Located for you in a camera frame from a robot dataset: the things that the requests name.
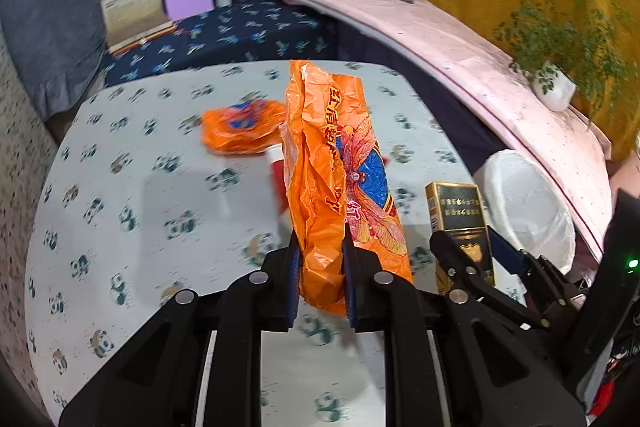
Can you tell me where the dark purple cloth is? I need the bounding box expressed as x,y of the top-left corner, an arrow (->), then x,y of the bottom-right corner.
336,18 -> 506,178

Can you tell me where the red and white paper cup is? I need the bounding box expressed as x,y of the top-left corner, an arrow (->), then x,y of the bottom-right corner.
268,146 -> 291,220

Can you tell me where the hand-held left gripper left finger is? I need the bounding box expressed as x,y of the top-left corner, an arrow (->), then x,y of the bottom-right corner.
59,229 -> 301,427

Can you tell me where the gold cardboard box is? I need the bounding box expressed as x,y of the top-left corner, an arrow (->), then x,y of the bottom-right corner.
425,181 -> 496,295

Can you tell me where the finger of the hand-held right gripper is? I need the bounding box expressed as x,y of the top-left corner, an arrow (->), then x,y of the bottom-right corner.
486,226 -> 587,309
430,232 -> 549,331

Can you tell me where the panda print tablecloth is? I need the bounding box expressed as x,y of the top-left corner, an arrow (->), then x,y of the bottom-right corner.
22,59 -> 531,427

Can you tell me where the navy printed cloth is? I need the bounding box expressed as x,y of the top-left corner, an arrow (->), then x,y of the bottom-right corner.
102,0 -> 341,88

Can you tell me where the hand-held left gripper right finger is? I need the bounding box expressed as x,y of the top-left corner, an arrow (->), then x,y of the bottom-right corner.
342,224 -> 586,427

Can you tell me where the beige open book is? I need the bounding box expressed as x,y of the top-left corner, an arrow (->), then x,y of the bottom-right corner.
98,0 -> 177,56

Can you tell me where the crumpled orange plastic bag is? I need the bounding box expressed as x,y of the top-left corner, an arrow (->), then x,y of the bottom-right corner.
200,99 -> 287,156

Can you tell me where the bin with white plastic liner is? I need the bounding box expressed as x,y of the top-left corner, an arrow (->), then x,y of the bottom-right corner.
482,148 -> 578,280

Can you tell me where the orange insect print plastic bag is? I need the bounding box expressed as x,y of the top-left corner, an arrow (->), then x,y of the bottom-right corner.
278,60 -> 415,318

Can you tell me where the green plant in white pot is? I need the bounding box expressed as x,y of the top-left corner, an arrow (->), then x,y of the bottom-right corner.
487,0 -> 636,128

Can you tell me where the pink cloth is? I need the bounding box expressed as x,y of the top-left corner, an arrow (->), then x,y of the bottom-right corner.
263,0 -> 613,265

